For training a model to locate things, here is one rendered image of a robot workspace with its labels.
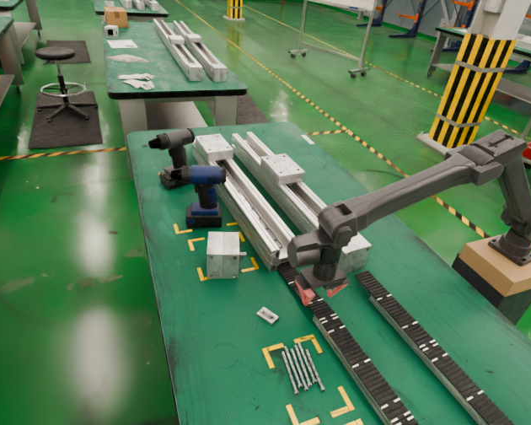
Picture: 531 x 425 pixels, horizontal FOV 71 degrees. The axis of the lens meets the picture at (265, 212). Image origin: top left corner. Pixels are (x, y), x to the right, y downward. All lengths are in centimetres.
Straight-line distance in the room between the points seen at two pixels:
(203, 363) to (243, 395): 12
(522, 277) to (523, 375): 32
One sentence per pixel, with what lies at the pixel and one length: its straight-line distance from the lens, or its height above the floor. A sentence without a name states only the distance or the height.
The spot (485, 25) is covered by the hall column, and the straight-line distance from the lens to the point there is 440.
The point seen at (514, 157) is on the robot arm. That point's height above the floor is 122.
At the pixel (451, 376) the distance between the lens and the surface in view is 101.
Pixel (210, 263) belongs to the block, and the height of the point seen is 84.
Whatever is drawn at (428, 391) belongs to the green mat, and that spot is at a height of 78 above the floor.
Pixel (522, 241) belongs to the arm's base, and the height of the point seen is 91.
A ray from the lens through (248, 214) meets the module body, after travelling 120.
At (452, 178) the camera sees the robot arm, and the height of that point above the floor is 118.
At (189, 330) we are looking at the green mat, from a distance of 99.
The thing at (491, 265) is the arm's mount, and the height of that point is 84.
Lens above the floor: 156
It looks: 35 degrees down
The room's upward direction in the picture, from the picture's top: 6 degrees clockwise
